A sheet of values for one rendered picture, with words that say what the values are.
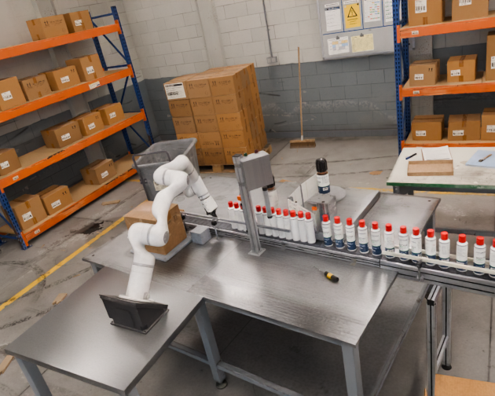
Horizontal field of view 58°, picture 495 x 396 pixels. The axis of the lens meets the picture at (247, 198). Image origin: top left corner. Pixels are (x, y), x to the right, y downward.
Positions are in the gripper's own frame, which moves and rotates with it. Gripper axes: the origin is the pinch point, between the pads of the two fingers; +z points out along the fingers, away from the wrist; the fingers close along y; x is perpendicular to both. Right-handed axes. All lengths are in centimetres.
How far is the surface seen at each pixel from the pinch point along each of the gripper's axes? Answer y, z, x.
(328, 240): -2, 32, -84
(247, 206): -17, -6, -51
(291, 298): -48, 41, -80
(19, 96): 71, -190, 300
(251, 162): -14, -30, -67
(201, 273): -47, 19, -19
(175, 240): -29.5, 0.3, 14.4
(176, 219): -23.2, -12.4, 10.3
